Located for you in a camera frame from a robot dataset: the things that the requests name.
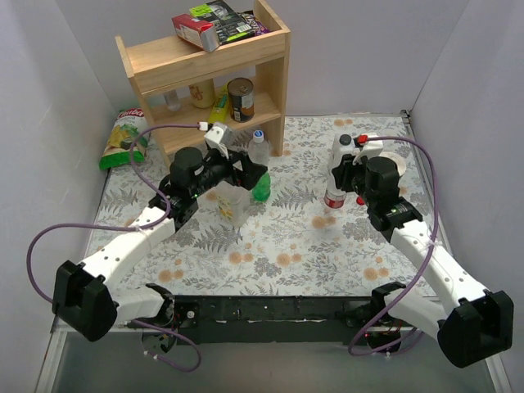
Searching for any green plastic bottle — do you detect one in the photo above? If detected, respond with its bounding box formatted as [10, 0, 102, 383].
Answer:
[251, 172, 271, 202]

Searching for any clear bottle red label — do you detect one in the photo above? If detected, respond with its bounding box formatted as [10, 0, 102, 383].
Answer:
[323, 175, 347, 209]

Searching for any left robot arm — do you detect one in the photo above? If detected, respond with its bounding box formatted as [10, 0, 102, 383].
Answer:
[52, 147, 268, 341]

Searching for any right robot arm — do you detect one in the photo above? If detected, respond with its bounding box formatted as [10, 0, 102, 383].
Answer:
[328, 154, 514, 368]

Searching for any white bottle black cap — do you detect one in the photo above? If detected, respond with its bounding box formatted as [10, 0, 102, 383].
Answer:
[327, 133, 355, 176]

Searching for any clear bottle blue white cap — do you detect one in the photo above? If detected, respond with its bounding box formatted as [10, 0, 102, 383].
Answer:
[248, 129, 269, 166]

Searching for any square clear bottle white cap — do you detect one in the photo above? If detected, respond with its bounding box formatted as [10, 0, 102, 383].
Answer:
[215, 181, 251, 228]

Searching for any yellow bottle on shelf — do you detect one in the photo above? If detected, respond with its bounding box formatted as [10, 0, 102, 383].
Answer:
[208, 85, 230, 129]

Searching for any small clear bottle on shelf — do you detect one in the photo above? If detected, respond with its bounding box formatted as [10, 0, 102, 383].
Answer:
[163, 90, 181, 112]

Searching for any tin can on shelf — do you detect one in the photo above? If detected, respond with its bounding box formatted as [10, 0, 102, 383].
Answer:
[227, 77, 255, 123]

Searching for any floral table mat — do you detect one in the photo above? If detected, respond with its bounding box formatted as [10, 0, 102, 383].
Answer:
[77, 115, 451, 299]

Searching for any wooden two-tier shelf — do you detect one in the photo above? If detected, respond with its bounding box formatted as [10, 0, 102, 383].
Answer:
[115, 1, 291, 166]

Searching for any green chips bag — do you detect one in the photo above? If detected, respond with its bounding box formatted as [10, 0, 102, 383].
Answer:
[98, 107, 150, 170]

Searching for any purple snack packet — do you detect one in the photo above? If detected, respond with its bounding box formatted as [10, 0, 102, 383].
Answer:
[239, 12, 270, 37]

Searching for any black green box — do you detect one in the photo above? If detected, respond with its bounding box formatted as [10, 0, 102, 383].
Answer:
[189, 0, 255, 45]

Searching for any red white carton box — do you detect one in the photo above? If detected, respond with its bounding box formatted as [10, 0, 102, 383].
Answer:
[172, 14, 220, 52]

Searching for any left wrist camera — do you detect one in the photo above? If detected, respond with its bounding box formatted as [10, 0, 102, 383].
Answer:
[198, 121, 233, 159]

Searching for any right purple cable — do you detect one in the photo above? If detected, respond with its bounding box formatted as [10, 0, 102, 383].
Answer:
[347, 136, 439, 357]

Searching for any purple cable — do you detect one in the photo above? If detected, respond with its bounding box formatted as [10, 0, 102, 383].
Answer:
[347, 136, 439, 357]
[26, 124, 206, 373]

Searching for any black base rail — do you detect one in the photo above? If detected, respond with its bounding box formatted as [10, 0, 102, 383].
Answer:
[126, 294, 421, 354]

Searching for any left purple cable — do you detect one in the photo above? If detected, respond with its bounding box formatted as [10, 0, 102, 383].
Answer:
[26, 124, 206, 373]

